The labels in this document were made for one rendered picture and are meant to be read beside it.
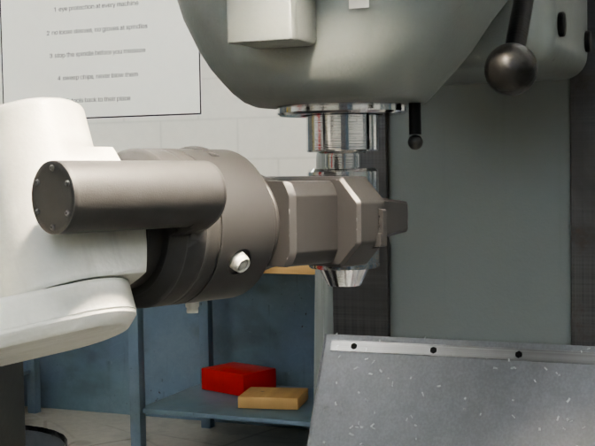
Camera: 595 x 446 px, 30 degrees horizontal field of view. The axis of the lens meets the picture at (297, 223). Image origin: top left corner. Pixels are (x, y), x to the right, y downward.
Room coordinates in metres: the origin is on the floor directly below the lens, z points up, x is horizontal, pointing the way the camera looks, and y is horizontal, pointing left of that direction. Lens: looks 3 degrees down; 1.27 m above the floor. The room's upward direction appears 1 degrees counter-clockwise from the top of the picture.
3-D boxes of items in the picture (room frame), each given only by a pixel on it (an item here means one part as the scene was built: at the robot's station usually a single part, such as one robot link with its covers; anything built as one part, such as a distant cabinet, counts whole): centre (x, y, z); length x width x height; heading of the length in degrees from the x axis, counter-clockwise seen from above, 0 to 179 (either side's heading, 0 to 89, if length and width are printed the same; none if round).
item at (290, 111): (0.74, -0.03, 1.31); 0.09 x 0.09 x 0.01
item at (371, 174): (0.74, -0.03, 1.26); 0.05 x 0.05 x 0.01
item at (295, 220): (0.67, 0.03, 1.24); 0.13 x 0.12 x 0.10; 47
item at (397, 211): (0.71, -0.05, 1.24); 0.06 x 0.02 x 0.03; 137
